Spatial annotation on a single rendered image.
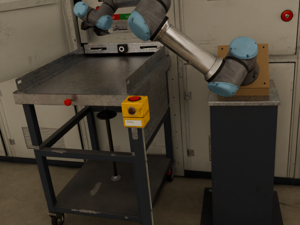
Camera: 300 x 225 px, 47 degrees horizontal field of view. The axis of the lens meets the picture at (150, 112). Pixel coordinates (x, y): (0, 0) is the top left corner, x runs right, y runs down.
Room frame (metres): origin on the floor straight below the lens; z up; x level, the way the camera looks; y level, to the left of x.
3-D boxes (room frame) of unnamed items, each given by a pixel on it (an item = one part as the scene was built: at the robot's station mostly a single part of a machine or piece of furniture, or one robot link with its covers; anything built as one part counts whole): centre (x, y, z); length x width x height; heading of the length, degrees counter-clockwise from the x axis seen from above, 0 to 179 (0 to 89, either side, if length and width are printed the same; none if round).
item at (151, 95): (1.81, 0.25, 0.46); 0.64 x 0.58 x 0.66; 162
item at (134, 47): (2.19, 0.12, 0.89); 0.54 x 0.05 x 0.06; 72
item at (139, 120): (1.19, 0.05, 0.85); 0.08 x 0.08 x 0.10; 72
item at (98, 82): (1.81, 0.25, 0.82); 0.68 x 0.62 x 0.06; 162
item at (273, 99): (1.59, -0.46, 0.74); 0.32 x 0.32 x 0.02; 76
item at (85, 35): (2.18, 0.35, 1.04); 0.08 x 0.05 x 0.17; 162
